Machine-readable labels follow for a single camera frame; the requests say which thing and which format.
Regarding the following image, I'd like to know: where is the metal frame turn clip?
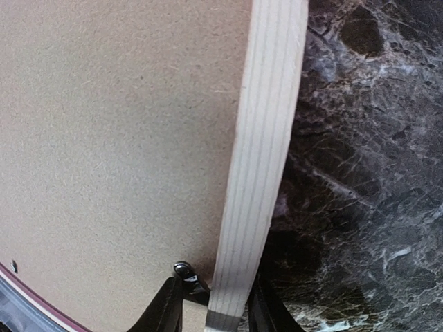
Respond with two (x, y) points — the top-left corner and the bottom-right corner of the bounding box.
(174, 261), (210, 295)

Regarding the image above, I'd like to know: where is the pink wooden picture frame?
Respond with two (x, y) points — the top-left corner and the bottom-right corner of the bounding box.
(205, 1), (309, 331)

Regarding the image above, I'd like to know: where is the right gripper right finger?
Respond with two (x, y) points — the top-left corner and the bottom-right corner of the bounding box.
(248, 276), (305, 332)

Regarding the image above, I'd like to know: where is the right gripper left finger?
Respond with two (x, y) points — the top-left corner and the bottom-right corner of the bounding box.
(128, 277), (183, 332)

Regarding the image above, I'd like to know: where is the brown cardboard backing board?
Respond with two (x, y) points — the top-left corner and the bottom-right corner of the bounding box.
(1, 1), (251, 331)

